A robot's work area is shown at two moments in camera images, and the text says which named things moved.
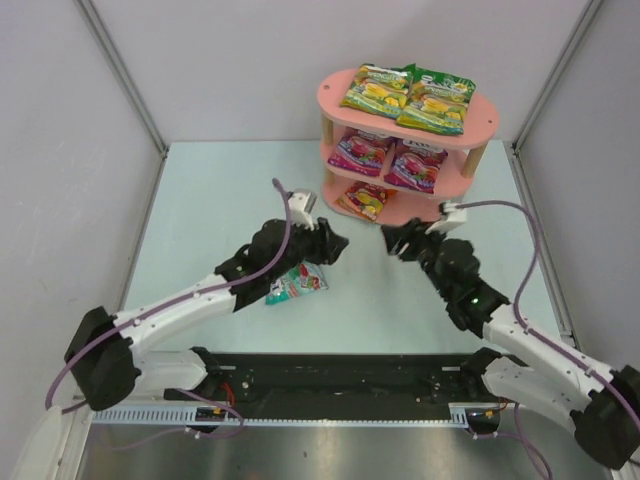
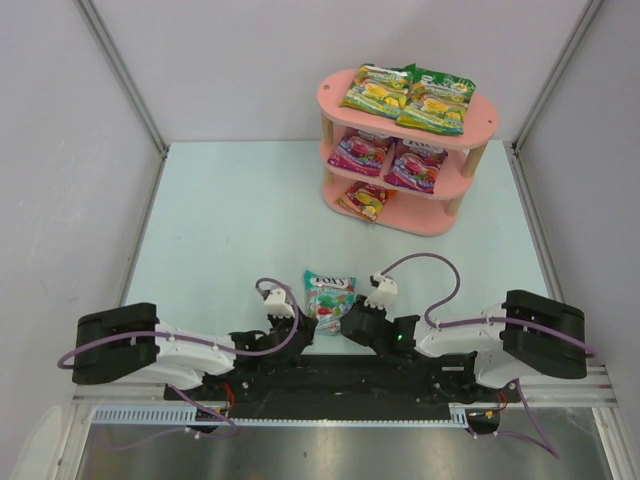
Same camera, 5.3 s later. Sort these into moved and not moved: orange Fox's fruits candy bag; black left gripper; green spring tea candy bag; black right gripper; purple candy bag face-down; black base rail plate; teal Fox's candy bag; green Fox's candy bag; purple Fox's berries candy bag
Moved: black left gripper; black right gripper; teal Fox's candy bag
Not moved: orange Fox's fruits candy bag; green Fox's candy bag; black base rail plate; green spring tea candy bag; purple candy bag face-down; purple Fox's berries candy bag
